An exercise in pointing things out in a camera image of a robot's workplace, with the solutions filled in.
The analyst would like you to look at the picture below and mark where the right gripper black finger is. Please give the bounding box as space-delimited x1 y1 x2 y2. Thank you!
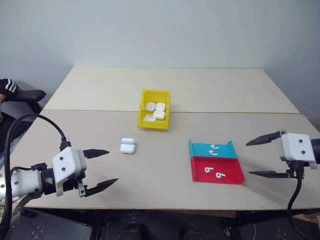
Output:
248 169 292 179
245 129 287 147

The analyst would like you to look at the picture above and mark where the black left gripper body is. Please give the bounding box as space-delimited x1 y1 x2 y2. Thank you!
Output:
62 172 85 194

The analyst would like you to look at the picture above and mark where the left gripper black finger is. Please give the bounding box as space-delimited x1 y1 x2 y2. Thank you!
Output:
76 178 119 198
83 148 110 159

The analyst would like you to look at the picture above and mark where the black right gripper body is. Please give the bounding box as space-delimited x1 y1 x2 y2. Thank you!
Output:
284 159 305 180

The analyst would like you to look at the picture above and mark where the open white charging case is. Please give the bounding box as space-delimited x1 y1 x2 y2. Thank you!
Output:
119 137 137 154

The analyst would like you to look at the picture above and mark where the yellow plastic bin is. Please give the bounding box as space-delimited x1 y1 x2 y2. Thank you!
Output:
136 88 172 131

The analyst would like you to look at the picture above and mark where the red plastic tray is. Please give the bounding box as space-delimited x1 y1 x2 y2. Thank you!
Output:
190 156 246 184

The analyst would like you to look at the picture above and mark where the blue plastic tray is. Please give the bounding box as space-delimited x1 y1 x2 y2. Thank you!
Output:
187 138 238 160

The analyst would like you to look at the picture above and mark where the dark rounded shape under table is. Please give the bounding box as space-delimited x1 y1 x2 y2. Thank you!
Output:
119 221 162 240

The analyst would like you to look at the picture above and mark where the black chair armrest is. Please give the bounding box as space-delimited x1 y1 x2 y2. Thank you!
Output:
4 89 47 114

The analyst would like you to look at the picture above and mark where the person's black striped sleeve arm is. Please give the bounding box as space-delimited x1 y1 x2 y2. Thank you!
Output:
0 77 19 103

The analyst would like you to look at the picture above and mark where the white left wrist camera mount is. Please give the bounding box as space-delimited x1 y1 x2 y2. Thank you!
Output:
51 146 88 197

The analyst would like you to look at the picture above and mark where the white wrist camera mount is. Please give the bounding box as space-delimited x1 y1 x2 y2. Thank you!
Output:
51 146 88 197
279 133 318 170

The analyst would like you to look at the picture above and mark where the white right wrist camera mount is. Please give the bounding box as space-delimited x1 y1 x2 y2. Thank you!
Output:
279 133 318 170

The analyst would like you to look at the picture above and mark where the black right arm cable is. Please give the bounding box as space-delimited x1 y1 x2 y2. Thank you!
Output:
286 162 305 240

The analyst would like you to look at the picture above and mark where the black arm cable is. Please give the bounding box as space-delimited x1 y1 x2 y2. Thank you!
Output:
0 113 72 240
286 162 305 240

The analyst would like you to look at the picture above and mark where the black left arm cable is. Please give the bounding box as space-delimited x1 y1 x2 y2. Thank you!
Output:
0 113 72 240

